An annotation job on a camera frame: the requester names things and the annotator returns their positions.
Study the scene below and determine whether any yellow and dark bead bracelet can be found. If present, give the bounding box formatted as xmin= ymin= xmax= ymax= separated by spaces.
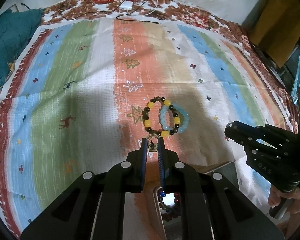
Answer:
xmin=142 ymin=96 xmax=181 ymax=138

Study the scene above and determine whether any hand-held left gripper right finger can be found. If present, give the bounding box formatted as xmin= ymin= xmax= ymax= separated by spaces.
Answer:
xmin=157 ymin=137 xmax=285 ymax=240

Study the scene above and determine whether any red bead bracelet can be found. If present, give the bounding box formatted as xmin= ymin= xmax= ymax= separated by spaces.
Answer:
xmin=161 ymin=191 xmax=182 ymax=222

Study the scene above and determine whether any black power cable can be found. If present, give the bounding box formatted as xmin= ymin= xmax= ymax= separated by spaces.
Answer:
xmin=21 ymin=0 xmax=140 ymax=20
xmin=116 ymin=14 xmax=161 ymax=25

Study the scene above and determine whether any white charging cable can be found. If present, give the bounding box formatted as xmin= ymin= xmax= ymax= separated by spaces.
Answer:
xmin=130 ymin=0 xmax=161 ymax=16

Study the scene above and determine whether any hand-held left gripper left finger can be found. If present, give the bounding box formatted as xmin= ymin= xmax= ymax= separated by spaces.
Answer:
xmin=20 ymin=138 xmax=148 ymax=240

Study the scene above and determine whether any dark multicolour bead bracelet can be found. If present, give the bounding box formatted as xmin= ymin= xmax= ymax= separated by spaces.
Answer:
xmin=158 ymin=190 xmax=171 ymax=214

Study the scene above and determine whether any striped patterned mat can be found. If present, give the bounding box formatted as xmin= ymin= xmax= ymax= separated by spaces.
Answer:
xmin=0 ymin=17 xmax=300 ymax=240

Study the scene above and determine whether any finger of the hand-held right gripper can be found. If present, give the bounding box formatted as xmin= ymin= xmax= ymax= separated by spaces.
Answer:
xmin=229 ymin=121 xmax=298 ymax=143
xmin=225 ymin=129 xmax=259 ymax=153

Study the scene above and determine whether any light blue bead bracelet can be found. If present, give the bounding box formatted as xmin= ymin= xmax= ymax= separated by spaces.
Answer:
xmin=159 ymin=104 xmax=191 ymax=136

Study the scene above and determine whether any brown cardboard box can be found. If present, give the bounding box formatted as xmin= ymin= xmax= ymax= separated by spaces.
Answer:
xmin=250 ymin=0 xmax=300 ymax=48

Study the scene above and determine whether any bracelet with metal charm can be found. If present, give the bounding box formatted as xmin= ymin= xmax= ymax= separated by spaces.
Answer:
xmin=145 ymin=134 xmax=163 ymax=153

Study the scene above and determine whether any teal blanket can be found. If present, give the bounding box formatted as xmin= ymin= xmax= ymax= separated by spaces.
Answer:
xmin=0 ymin=8 xmax=43 ymax=94

